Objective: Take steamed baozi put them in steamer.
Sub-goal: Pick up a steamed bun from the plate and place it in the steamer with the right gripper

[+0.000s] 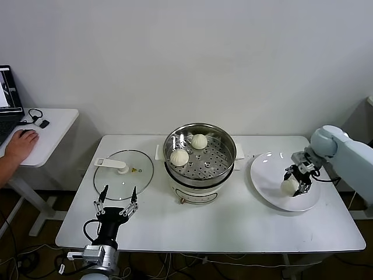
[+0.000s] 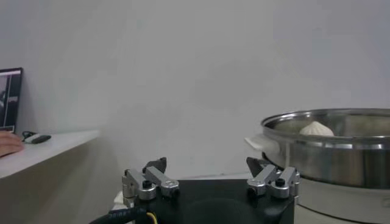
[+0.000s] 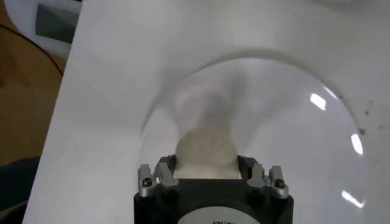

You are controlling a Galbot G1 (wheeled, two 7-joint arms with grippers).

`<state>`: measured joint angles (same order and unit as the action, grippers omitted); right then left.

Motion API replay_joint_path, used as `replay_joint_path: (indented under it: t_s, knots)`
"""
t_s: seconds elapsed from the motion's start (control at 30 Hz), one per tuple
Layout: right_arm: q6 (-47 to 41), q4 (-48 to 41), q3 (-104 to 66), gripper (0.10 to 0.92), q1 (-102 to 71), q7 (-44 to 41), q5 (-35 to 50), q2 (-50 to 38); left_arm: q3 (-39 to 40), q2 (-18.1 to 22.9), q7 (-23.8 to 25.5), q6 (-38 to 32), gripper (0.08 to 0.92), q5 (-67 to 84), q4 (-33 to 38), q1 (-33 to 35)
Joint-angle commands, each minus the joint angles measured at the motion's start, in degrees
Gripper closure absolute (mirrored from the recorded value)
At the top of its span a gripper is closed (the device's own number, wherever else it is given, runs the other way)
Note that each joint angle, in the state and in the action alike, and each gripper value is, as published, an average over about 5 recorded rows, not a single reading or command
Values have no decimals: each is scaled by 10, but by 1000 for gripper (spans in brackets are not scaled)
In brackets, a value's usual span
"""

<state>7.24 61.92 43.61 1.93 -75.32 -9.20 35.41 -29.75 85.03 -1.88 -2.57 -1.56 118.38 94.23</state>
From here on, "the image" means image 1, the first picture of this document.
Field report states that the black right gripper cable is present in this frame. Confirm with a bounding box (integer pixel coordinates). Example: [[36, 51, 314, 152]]
[[310, 170, 342, 184]]

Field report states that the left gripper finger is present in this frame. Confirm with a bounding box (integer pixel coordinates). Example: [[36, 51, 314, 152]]
[[120, 186, 139, 217], [93, 184, 110, 216]]

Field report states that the glass lid with white handle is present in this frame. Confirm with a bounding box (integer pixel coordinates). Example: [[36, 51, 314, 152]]
[[93, 149, 154, 202]]

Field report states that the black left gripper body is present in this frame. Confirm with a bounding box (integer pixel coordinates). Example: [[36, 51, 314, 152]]
[[97, 206, 131, 248]]

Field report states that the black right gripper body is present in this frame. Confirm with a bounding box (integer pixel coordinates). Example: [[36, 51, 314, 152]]
[[292, 166, 312, 188]]

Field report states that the white electric cooker pot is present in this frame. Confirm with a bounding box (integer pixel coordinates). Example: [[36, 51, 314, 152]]
[[154, 143, 245, 207]]

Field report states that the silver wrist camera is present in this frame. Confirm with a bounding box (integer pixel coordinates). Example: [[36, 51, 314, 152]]
[[291, 150, 317, 172], [67, 245, 104, 265]]

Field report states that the white round plate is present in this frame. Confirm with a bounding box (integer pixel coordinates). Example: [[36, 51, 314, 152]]
[[249, 150, 322, 212]]

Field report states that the white side table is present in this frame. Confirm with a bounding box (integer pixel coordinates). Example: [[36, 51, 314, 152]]
[[0, 108, 79, 237]]

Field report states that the white steamed baozi bun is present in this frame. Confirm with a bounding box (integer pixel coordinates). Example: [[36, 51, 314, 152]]
[[280, 178, 300, 196], [170, 149, 189, 167], [191, 133, 209, 151]]

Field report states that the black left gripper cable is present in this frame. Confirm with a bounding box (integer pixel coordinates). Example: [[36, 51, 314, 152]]
[[83, 219, 101, 246]]

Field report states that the person right hand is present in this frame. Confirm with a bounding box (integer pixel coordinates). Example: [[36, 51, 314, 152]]
[[4, 129, 40, 167]]

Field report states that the black laptop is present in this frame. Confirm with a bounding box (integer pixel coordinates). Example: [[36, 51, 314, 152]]
[[0, 64, 26, 146]]

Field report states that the black cable with white plug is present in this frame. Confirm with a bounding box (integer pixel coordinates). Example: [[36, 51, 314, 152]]
[[16, 108, 44, 127]]

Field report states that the perforated steel steamer basket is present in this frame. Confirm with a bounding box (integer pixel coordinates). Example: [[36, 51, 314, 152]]
[[162, 123, 237, 185]]

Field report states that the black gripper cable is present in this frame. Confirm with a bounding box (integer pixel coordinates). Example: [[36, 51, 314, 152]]
[[83, 219, 101, 246], [310, 170, 342, 184]]

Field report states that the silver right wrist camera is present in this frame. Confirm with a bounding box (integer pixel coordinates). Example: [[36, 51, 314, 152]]
[[291, 150, 317, 172]]

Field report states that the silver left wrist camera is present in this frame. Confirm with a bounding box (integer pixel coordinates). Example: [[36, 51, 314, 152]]
[[67, 245, 104, 265]]

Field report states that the white floor cable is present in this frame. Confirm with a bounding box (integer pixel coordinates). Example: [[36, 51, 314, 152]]
[[163, 252, 288, 268]]

